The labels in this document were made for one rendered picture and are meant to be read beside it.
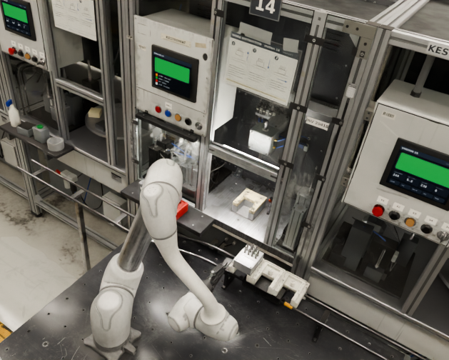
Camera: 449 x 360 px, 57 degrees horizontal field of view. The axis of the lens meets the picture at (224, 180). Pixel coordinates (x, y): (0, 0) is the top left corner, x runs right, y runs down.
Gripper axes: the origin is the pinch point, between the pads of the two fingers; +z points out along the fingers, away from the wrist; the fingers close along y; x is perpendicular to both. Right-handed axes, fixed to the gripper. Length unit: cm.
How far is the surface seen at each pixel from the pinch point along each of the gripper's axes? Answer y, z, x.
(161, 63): 79, 17, 54
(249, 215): 6.1, 31.0, 5.3
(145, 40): 86, 20, 65
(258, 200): 9.8, 40.9, 5.7
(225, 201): 3.1, 36.4, 23.0
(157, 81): 70, 18, 57
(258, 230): 3.1, 26.8, -2.6
